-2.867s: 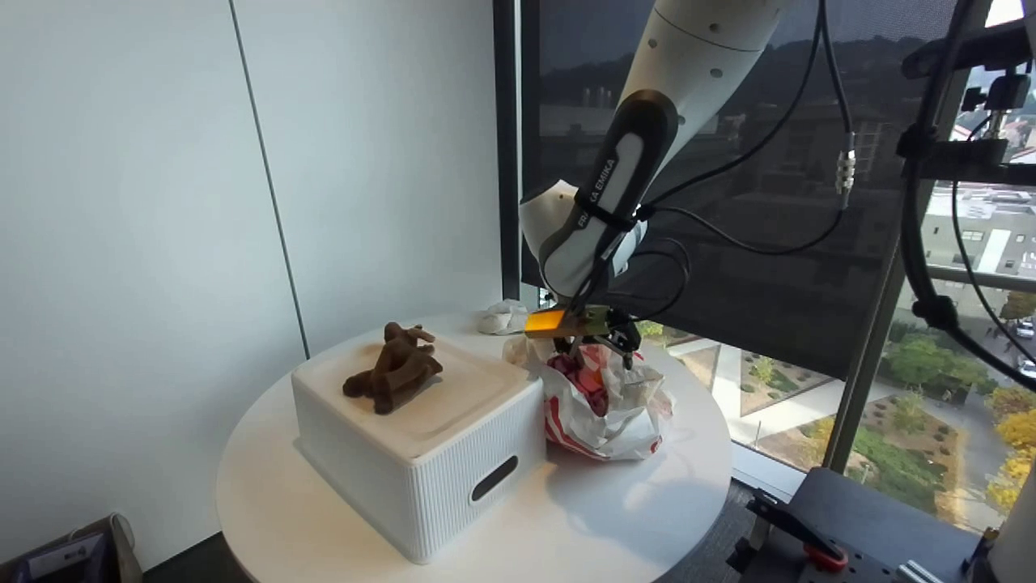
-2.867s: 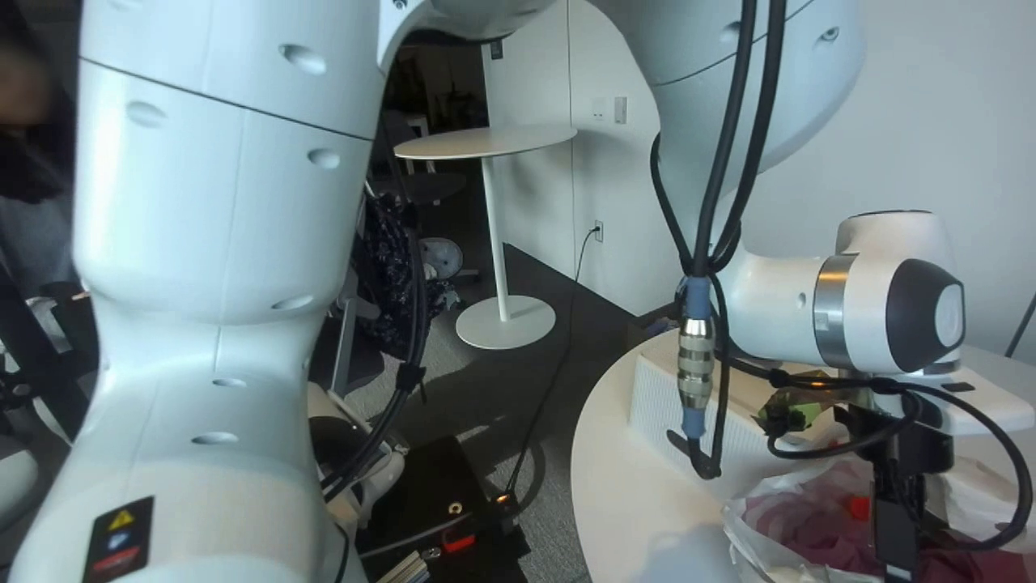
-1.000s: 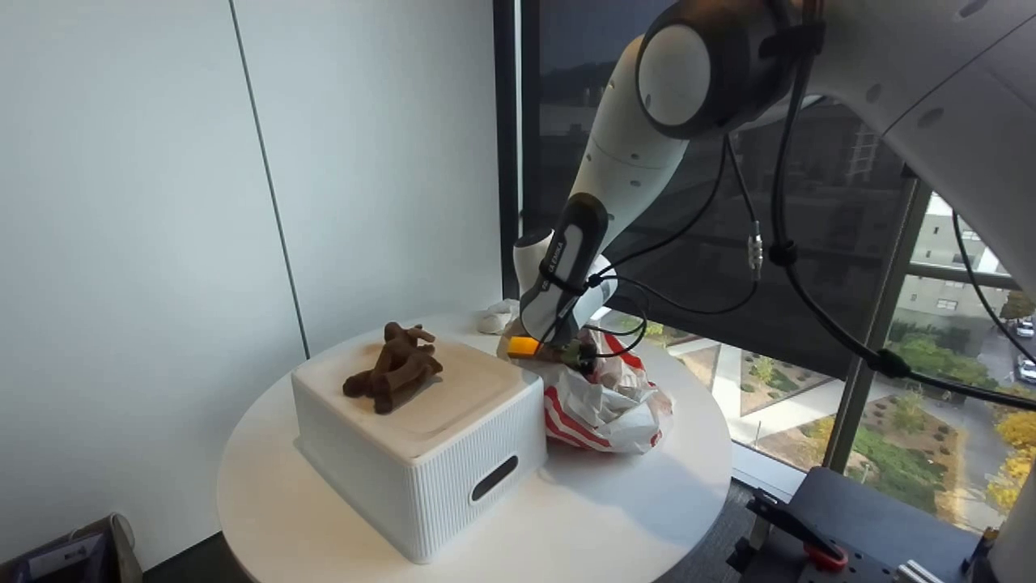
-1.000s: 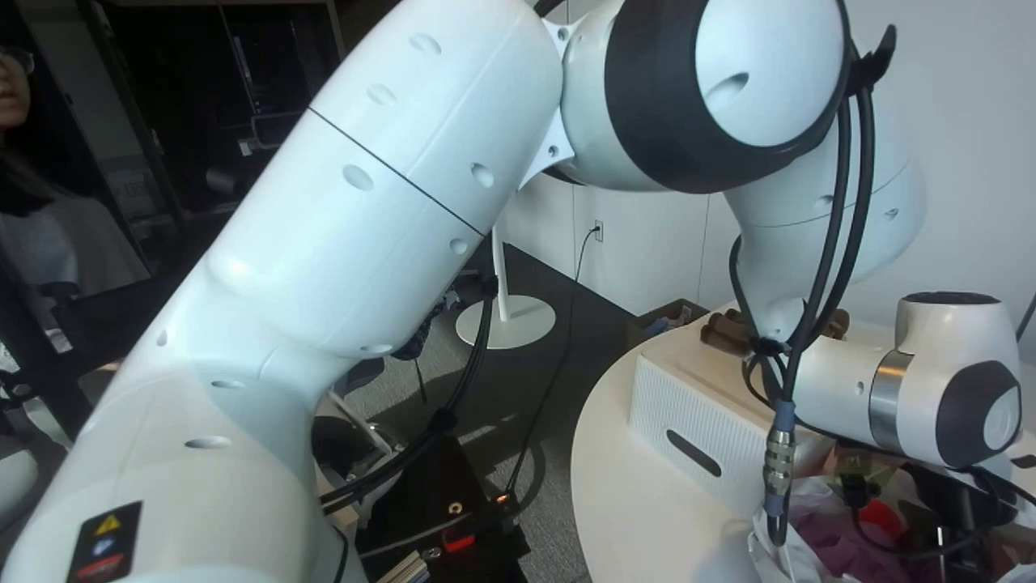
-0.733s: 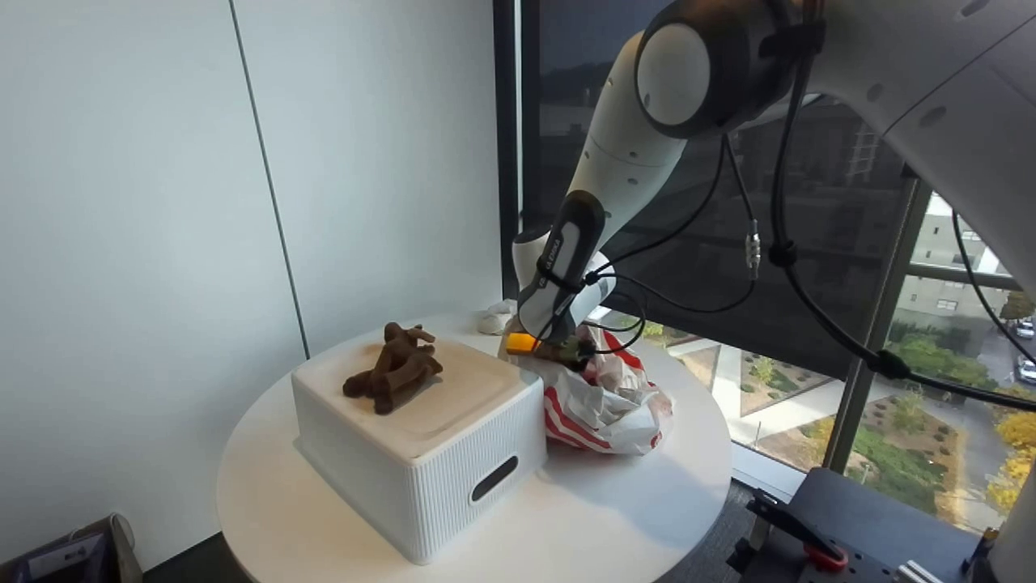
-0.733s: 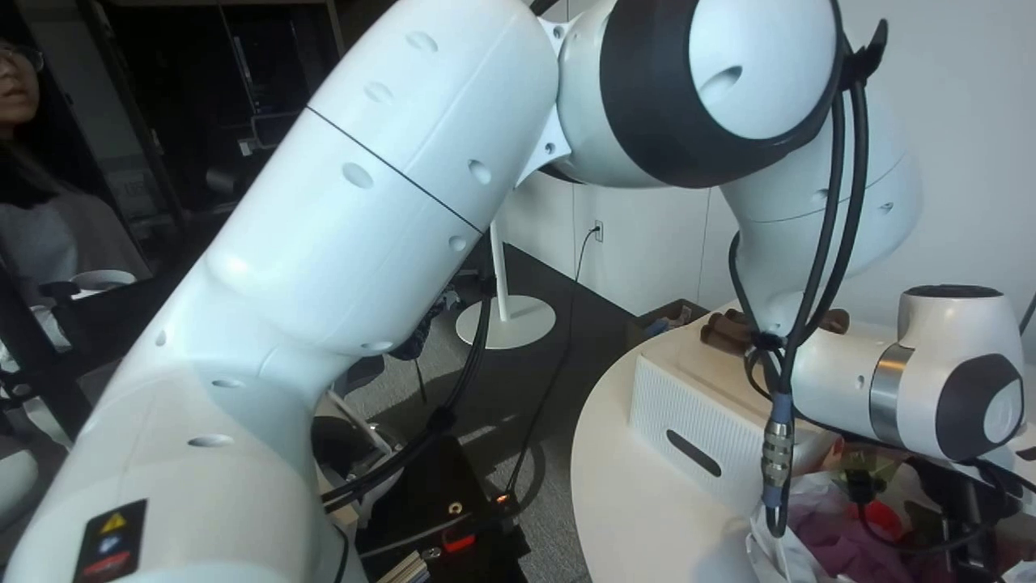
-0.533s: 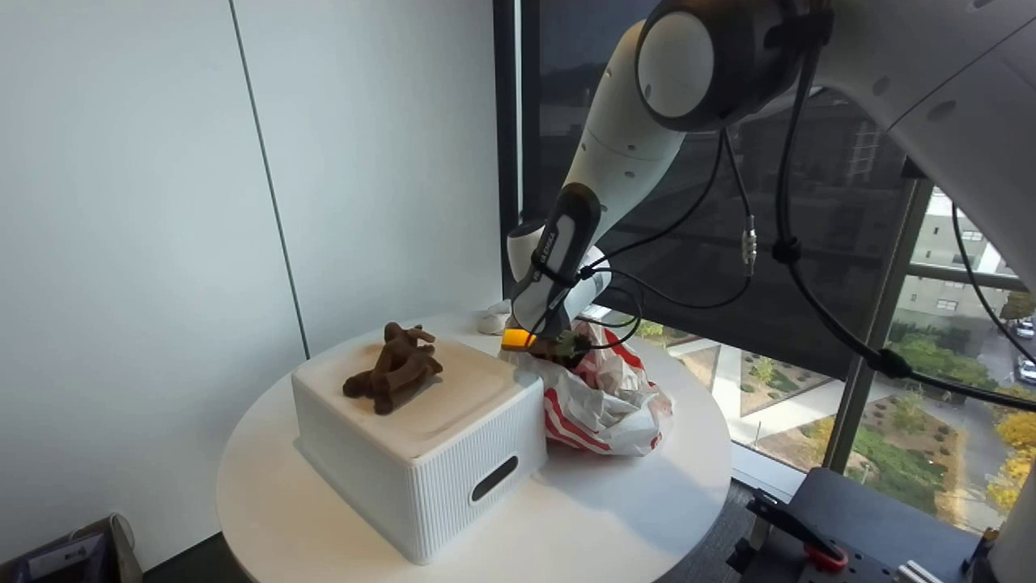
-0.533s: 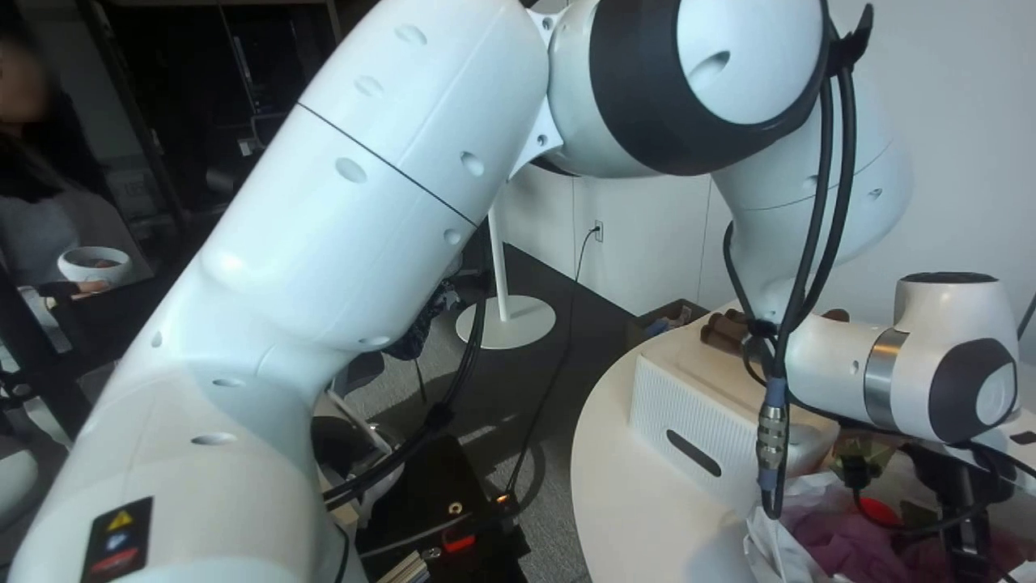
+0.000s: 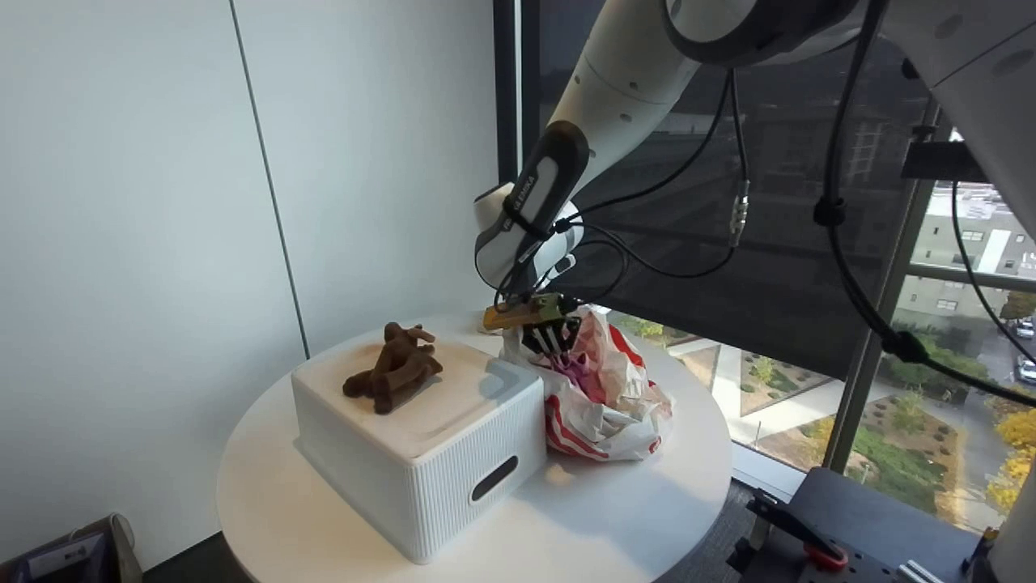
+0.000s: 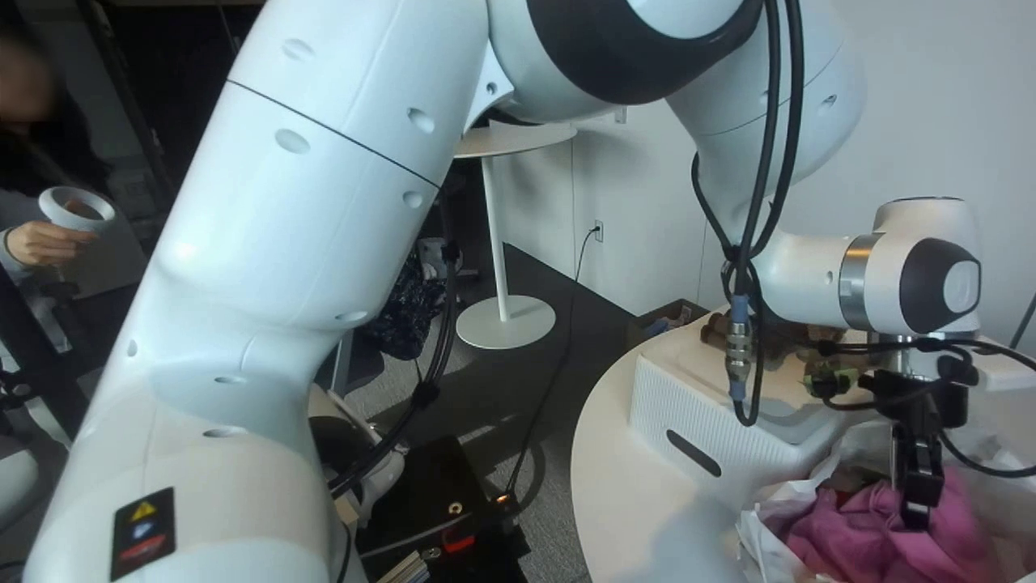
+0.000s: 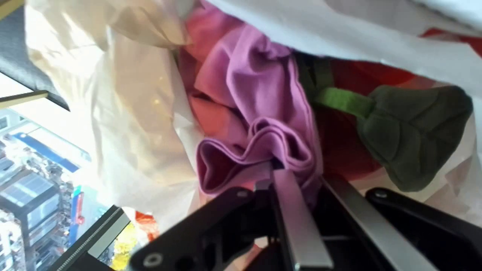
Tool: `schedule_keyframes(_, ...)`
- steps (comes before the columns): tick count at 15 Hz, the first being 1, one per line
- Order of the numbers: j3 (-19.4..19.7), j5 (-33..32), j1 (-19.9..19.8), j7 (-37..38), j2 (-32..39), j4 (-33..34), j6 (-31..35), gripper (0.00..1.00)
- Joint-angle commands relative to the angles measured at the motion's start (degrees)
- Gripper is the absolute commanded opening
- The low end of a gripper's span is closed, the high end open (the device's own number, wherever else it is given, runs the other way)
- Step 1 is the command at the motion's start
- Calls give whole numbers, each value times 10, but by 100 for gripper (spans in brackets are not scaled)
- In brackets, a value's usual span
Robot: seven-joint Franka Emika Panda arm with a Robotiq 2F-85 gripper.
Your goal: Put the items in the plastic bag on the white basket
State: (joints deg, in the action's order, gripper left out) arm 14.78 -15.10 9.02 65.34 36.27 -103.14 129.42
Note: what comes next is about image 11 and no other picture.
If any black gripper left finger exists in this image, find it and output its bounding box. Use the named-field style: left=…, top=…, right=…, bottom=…
left=127, top=165, right=336, bottom=271

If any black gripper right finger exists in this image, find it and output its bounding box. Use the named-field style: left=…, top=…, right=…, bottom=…
left=320, top=171, right=482, bottom=271

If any dark green plush toy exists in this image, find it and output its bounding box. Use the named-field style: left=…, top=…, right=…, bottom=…
left=300, top=52, right=475, bottom=194

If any pink cloth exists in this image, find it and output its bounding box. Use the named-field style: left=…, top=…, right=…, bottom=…
left=174, top=0, right=327, bottom=203

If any white plastic bag red print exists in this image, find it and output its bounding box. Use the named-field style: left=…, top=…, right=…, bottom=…
left=23, top=0, right=482, bottom=230

